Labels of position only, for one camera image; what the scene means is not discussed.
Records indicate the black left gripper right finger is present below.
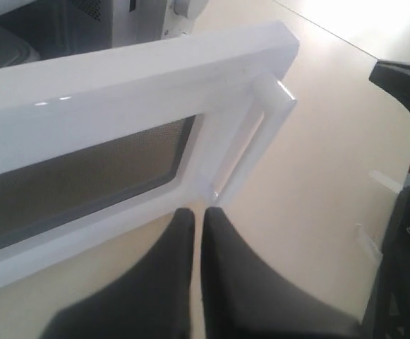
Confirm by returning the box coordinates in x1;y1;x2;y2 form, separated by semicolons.
200;207;362;338

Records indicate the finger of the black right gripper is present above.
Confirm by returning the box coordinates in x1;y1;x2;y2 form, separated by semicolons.
369;60;410;113

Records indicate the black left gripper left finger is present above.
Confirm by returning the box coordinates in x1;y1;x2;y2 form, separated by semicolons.
41;208;195;338

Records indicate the white microwave door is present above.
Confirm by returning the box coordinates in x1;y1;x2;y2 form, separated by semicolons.
0;21;299;288

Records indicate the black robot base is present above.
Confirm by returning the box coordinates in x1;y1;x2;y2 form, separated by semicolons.
361;116;410;339

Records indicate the white Midea microwave oven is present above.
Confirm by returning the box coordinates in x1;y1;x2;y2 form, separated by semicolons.
0;1;208;68

